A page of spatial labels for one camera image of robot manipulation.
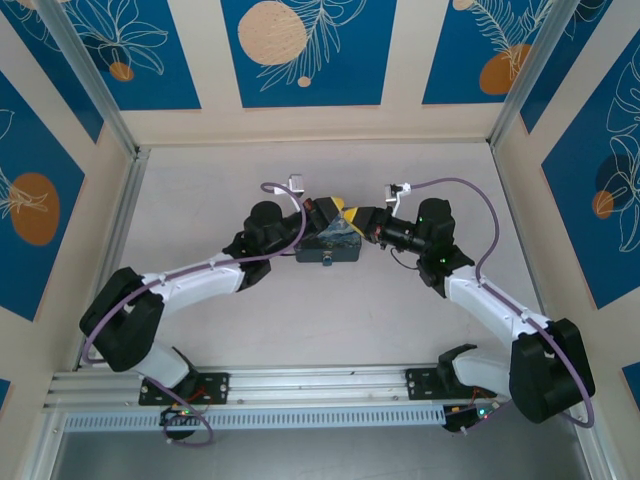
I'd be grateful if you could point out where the starry night print tin box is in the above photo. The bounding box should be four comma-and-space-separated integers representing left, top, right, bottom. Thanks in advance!
294, 219, 365, 265

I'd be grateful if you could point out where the grey metal shelf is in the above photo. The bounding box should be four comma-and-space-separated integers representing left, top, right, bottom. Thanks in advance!
49, 427, 601, 480

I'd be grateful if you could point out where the aluminium side rail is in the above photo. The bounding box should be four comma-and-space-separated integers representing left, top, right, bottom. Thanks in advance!
492, 144, 561, 361
74, 147, 151, 371

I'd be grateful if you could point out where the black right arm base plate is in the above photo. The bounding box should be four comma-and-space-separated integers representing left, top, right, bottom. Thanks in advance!
404, 367, 496, 401

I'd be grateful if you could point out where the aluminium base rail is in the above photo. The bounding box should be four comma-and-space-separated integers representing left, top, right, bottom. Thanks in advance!
42, 367, 594, 412

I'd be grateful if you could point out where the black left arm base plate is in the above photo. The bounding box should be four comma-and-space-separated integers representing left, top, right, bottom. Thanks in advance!
138, 370, 232, 407

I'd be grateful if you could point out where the aluminium frame post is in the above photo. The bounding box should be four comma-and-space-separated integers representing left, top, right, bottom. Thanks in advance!
34, 0, 151, 161
488, 0, 574, 151

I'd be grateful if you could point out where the white slotted cable duct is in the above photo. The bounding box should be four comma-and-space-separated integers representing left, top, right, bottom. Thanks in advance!
63, 405, 448, 432

